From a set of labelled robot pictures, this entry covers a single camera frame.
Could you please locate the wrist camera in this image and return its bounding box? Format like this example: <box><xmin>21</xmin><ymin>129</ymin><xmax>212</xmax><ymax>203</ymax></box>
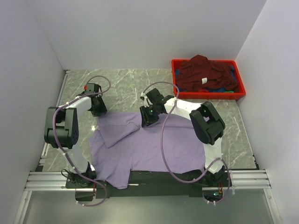
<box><xmin>140</xmin><ymin>88</ymin><xmax>164</xmax><ymax>107</ymax></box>
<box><xmin>84</xmin><ymin>83</ymin><xmax>101</xmax><ymax>95</ymax></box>

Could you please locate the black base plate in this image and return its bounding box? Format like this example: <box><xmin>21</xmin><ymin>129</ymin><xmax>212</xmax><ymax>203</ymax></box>
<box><xmin>65</xmin><ymin>169</ymin><xmax>232</xmax><ymax>201</ymax></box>

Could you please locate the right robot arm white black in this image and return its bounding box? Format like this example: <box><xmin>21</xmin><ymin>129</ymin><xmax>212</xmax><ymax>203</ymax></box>
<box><xmin>140</xmin><ymin>93</ymin><xmax>228</xmax><ymax>186</ymax></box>

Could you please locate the lavender t shirt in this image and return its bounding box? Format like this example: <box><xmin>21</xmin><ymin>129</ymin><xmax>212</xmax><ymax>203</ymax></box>
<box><xmin>89</xmin><ymin>112</ymin><xmax>205</xmax><ymax>189</ymax></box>

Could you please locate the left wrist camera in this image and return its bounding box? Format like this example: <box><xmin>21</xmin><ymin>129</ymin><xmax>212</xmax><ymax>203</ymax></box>
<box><xmin>84</xmin><ymin>83</ymin><xmax>101</xmax><ymax>95</ymax></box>

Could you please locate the dark red t shirt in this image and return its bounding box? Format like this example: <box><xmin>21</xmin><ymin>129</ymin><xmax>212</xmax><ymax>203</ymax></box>
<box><xmin>175</xmin><ymin>55</ymin><xmax>238</xmax><ymax>92</ymax></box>

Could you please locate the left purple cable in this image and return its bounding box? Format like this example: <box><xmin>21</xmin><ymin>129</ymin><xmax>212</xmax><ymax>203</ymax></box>
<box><xmin>53</xmin><ymin>75</ymin><xmax>111</xmax><ymax>207</ymax></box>

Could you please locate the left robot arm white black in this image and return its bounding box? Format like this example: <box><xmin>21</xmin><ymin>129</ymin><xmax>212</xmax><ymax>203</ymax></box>
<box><xmin>44</xmin><ymin>95</ymin><xmax>107</xmax><ymax>188</ymax></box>

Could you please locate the aluminium front rail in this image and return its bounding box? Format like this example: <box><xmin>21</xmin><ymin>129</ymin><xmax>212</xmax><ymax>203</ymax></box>
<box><xmin>24</xmin><ymin>170</ymin><xmax>271</xmax><ymax>191</ymax></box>

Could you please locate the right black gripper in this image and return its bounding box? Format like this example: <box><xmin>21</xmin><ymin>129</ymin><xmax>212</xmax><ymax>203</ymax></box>
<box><xmin>140</xmin><ymin>105</ymin><xmax>159</xmax><ymax>128</ymax></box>

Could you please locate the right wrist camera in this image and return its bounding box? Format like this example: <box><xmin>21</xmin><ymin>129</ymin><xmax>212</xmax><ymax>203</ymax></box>
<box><xmin>140</xmin><ymin>88</ymin><xmax>164</xmax><ymax>107</ymax></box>

